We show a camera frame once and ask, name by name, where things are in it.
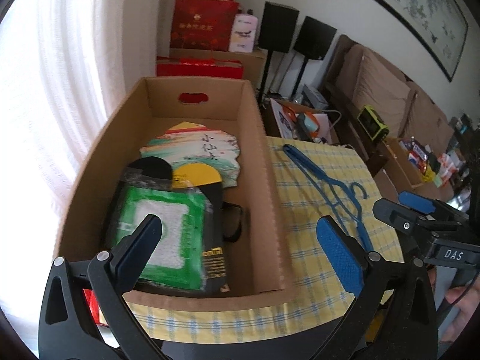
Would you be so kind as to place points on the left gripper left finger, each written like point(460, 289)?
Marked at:
point(131, 255)

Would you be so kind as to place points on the red gift box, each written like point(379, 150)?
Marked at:
point(198, 67)

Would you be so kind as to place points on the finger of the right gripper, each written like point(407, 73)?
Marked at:
point(417, 202)

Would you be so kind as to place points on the beige sofa cushion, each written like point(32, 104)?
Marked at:
point(380, 88)

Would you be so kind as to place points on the green yellow radio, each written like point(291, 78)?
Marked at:
point(373, 124)

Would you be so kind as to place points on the shallow cardboard tray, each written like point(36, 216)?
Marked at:
point(403, 174)

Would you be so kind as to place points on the brown sofa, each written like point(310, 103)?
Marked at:
point(423, 119)

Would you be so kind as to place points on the framed ink painting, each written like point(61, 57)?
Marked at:
point(439, 25)

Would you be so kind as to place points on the green packaged item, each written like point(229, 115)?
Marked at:
point(176, 261)

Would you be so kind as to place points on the Snickers candy bag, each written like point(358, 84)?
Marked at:
point(418, 155)

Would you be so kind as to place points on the red gift bag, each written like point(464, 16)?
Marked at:
point(203, 24)

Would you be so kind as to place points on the right black speaker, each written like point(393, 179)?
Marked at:
point(313, 42)

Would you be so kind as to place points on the white paper bag with items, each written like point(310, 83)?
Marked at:
point(292, 121)

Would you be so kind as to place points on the painted paper hand fan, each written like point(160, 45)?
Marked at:
point(188, 143)

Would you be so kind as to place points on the left black speaker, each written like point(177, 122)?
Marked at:
point(276, 33)

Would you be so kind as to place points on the white pink box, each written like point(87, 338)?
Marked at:
point(243, 33)

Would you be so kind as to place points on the white sheer curtain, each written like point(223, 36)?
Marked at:
point(65, 67)

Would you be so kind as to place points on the black speaker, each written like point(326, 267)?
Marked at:
point(276, 33)
point(313, 42)

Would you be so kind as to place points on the blue plastic hanger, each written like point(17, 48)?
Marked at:
point(340, 197)

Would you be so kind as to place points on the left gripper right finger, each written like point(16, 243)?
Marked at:
point(345, 254)

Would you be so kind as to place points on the person right hand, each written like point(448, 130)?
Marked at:
point(464, 301)

